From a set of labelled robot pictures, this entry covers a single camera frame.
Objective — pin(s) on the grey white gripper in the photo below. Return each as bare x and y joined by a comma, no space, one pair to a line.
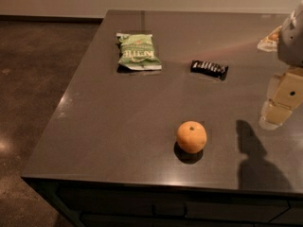
292,43

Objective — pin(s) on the black rxbar chocolate bar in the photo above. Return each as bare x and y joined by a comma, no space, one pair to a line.
211,69

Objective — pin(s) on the orange fruit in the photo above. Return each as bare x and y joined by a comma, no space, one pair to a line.
191,137

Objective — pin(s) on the green Kettle chips bag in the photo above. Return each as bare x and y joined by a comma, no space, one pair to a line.
137,52

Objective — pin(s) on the dark cabinet under counter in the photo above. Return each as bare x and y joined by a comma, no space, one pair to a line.
87,204

